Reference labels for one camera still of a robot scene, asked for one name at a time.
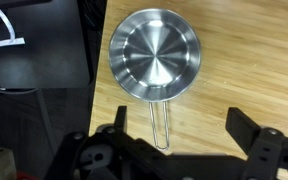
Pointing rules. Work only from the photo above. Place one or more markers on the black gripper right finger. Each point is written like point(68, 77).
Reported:
point(242, 129)

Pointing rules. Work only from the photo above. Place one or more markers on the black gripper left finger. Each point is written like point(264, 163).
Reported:
point(121, 118)

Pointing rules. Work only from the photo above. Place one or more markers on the white tape strip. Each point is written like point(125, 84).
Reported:
point(10, 31)

